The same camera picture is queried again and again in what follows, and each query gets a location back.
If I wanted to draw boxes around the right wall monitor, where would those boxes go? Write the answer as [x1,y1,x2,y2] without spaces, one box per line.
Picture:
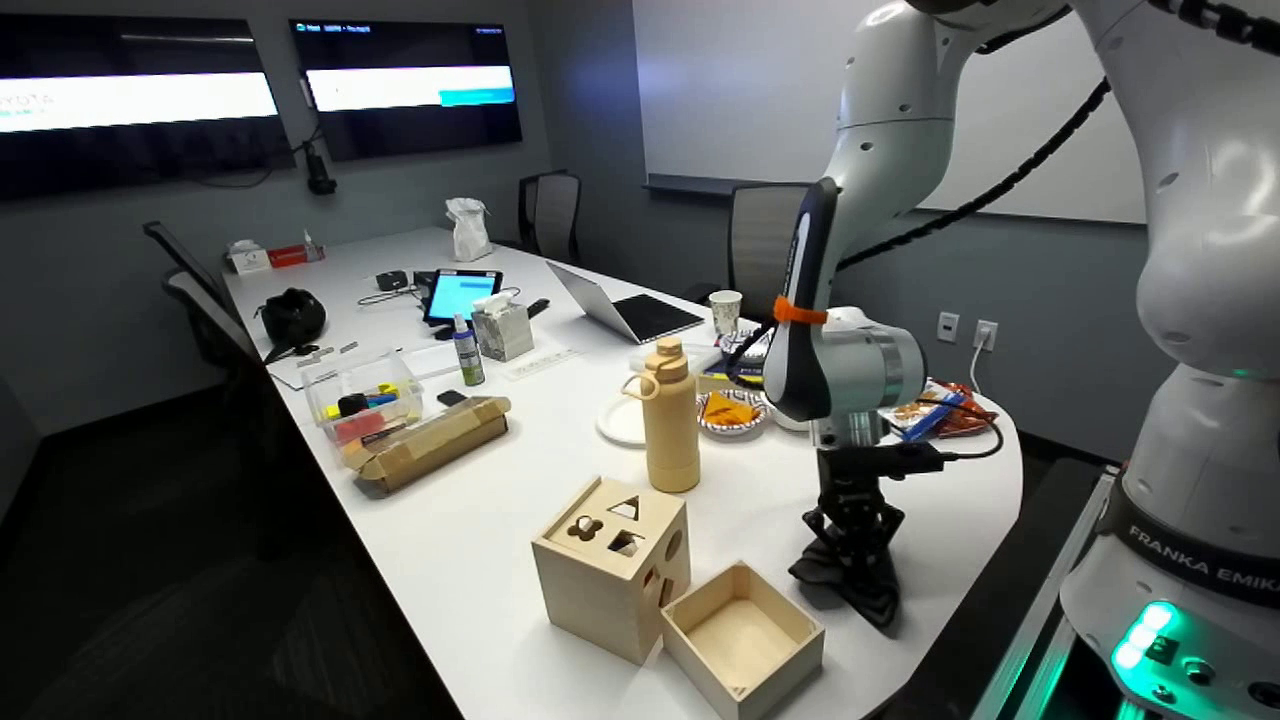
[292,20,524,160]

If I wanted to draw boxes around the tan cardboard tube box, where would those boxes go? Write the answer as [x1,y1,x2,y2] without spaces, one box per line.
[342,395,511,496]

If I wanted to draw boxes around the grey office chair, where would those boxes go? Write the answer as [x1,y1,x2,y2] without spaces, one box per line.
[730,186,808,320]
[519,174,582,262]

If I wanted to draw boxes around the open wooden box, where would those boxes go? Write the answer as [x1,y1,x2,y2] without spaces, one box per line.
[659,563,823,720]

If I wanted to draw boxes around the far grey office chair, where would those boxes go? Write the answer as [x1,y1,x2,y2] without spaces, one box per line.
[519,174,582,262]

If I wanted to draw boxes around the tan water bottle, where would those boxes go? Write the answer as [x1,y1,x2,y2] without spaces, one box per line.
[623,342,699,496]

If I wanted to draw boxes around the black webcam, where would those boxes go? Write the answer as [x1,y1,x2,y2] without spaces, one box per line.
[302,140,335,195]

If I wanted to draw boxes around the left wall monitor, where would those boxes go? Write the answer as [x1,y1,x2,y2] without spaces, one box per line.
[0,12,292,200]

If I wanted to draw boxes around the patterned plate with orange chips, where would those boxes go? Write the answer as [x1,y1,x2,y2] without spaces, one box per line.
[697,394,763,442]

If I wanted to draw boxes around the paper coffee cup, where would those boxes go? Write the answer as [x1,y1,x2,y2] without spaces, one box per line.
[709,289,744,344]

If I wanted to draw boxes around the plain white plate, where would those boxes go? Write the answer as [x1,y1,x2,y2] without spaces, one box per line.
[596,401,646,449]

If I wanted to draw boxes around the dark grey towel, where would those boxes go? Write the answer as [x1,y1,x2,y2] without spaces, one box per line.
[792,513,899,632]

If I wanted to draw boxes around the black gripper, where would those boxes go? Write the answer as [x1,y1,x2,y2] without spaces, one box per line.
[815,446,944,541]

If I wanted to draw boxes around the white plastic bag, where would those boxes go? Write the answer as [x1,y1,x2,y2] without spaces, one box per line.
[446,195,487,262]

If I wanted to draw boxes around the white tissue box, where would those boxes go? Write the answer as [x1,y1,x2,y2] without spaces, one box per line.
[473,297,531,360]

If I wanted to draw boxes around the whiteboard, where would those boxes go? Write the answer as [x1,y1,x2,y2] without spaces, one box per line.
[629,0,1153,229]

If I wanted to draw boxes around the blue cracker bag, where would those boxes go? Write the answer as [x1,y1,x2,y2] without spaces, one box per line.
[899,394,964,446]

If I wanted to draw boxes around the blue screen tablet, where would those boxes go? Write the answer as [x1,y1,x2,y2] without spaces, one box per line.
[423,270,506,325]

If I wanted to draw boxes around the red chip bag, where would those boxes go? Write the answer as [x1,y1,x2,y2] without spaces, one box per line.
[925,388,996,442]

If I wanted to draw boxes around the black office chair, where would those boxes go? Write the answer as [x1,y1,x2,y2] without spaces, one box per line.
[146,222,261,381]

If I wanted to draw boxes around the clear plastic bin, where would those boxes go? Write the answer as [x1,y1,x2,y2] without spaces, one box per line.
[303,354,419,449]

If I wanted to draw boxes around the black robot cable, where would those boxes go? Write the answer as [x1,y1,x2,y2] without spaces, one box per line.
[838,76,1115,276]

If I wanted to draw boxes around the small spray bottle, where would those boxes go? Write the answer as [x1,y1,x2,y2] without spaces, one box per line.
[451,325,486,388]

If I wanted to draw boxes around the red and white box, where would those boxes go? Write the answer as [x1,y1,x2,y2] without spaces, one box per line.
[228,235,324,276]

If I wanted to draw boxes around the wall monitor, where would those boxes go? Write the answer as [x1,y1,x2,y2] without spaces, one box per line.
[292,20,524,160]
[0,12,292,200]

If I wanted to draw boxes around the black headphones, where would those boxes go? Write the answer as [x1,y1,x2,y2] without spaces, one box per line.
[261,289,328,358]

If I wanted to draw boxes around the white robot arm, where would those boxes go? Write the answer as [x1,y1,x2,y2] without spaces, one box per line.
[763,0,1280,720]

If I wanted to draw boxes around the black laptop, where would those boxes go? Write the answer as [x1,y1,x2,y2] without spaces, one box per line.
[554,264,697,344]

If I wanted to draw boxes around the wooden shape sorter box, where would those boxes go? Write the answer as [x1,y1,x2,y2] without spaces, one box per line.
[531,479,694,665]

